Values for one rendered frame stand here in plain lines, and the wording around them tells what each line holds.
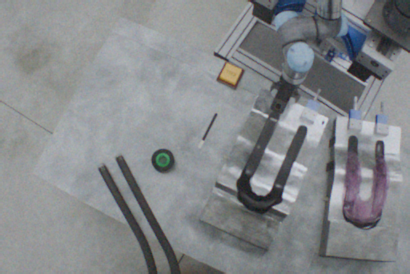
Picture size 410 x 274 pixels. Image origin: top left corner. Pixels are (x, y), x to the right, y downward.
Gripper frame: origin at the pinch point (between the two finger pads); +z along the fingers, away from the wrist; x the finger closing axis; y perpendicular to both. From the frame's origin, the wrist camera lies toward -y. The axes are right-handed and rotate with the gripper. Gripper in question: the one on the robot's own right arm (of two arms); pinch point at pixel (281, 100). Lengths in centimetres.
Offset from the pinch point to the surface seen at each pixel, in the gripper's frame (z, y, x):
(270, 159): 1.7, -20.3, -4.8
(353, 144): 5.8, -1.1, -30.5
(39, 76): 91, -11, 129
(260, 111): 1.7, -6.4, 5.0
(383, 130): 2.5, 7.7, -39.0
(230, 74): 7.0, 3.3, 20.7
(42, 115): 91, -30, 115
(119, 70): 11, -11, 59
